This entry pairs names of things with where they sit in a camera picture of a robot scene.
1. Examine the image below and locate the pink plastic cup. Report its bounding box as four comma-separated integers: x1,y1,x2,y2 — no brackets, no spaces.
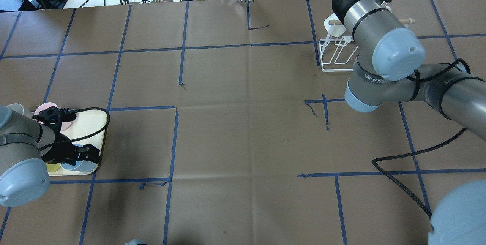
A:
34,102,74,131

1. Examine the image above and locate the grey plastic cup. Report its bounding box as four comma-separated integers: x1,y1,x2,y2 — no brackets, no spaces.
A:
7,103,28,120

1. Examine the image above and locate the white wire cup rack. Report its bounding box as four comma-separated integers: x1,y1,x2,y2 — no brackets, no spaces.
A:
320,17,416,73

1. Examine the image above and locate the white plastic cup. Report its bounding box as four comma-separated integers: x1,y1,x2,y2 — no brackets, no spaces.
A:
324,13,347,39

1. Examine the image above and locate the cream plastic tray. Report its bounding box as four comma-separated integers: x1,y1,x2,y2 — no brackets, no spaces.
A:
48,110,107,177

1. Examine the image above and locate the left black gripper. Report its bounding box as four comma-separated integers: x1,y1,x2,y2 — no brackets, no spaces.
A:
40,124,101,165

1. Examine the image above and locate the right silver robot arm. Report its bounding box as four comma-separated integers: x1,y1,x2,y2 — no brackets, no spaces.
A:
332,0,486,245

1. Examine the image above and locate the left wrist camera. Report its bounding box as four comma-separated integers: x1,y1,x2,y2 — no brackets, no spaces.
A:
33,107,78,128

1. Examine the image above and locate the yellow plastic cup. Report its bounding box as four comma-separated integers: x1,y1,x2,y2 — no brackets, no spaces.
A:
45,163,61,173

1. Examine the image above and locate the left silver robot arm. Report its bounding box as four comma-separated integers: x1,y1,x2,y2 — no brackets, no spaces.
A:
0,106,110,207

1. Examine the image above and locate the light blue cup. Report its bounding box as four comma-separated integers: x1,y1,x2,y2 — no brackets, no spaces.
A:
60,144,98,172

